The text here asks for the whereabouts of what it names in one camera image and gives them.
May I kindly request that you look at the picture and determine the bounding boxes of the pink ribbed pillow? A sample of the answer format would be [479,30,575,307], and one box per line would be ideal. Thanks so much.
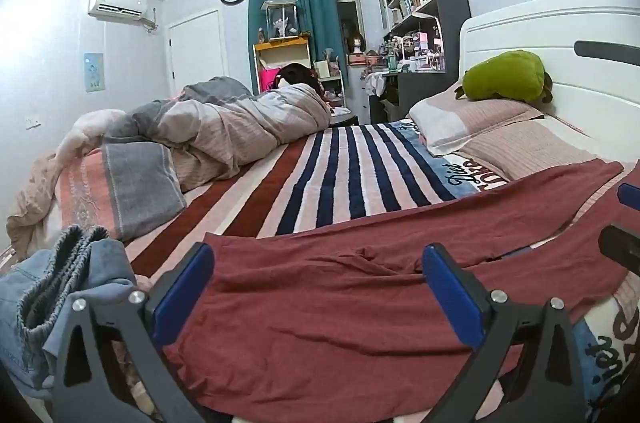
[457,118,623,184]

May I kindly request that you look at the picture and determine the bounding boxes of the dark desk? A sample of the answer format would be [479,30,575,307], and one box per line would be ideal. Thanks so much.
[382,70,462,121]

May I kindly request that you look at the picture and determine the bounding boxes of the blue jeans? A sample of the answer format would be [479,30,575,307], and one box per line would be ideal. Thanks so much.
[0,225,138,399]

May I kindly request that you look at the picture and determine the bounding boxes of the blue wall poster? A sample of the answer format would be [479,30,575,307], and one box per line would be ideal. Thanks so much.
[84,52,104,93]

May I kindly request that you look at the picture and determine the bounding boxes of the teal curtain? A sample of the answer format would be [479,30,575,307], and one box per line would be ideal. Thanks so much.
[247,0,343,94]

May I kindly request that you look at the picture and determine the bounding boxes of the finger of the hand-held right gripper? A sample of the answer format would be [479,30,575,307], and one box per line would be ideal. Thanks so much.
[617,182,640,209]
[599,225,640,274]

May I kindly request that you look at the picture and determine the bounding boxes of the white headboard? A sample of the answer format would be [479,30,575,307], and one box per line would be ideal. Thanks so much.
[459,0,640,164]

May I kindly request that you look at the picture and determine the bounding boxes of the white air conditioner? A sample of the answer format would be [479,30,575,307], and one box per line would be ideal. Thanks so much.
[88,0,157,30]

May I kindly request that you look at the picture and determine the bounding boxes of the small white rack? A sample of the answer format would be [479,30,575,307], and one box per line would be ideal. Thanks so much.
[314,60,347,109]

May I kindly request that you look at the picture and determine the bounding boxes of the pink bag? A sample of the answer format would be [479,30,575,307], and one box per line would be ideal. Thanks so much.
[259,68,281,94]

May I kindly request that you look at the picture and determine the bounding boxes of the dark haired plush doll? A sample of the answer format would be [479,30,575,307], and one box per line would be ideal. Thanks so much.
[272,63,331,101]

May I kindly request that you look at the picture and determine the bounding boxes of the red pants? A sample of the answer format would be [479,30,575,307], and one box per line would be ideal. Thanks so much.
[162,158,640,411]

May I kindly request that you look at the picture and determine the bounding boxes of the white door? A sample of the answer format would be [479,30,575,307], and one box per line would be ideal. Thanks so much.
[167,10,228,96]

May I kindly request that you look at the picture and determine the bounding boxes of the yellow white shelf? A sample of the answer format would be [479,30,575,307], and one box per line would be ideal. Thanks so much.
[252,36,313,94]

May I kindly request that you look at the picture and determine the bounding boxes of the white pink pillow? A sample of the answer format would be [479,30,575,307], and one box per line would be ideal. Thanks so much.
[407,89,543,156]

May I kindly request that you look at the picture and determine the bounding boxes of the beige cloth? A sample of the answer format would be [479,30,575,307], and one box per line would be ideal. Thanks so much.
[5,150,71,261]

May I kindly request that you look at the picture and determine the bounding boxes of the pale pink plush toy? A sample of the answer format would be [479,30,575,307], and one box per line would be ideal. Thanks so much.
[54,109,127,166]

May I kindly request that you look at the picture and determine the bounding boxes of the white drawer cabinet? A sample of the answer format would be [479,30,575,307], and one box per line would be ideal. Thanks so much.
[346,64,373,124]

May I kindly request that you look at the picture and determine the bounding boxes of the window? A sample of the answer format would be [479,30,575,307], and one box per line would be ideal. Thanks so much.
[331,0,363,49]

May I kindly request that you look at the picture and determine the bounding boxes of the striped printed blanket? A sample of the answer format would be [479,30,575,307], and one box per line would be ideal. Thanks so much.
[120,120,640,423]

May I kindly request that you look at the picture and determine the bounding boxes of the pink grey folded quilt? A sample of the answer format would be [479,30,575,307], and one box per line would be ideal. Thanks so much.
[55,142,187,240]

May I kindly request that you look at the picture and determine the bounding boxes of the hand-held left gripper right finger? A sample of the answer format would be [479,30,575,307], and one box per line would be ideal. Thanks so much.
[421,243,586,423]

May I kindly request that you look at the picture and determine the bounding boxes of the glass display case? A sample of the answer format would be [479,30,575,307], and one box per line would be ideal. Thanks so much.
[261,0,300,41]

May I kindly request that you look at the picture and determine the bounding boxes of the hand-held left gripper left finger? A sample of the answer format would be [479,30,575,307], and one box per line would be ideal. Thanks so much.
[52,242,216,423]

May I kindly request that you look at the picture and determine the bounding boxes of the green plush toy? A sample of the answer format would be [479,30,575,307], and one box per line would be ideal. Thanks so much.
[454,50,553,108]

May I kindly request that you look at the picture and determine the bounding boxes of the grey pink comforter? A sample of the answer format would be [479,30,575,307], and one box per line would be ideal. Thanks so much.
[102,76,332,194]

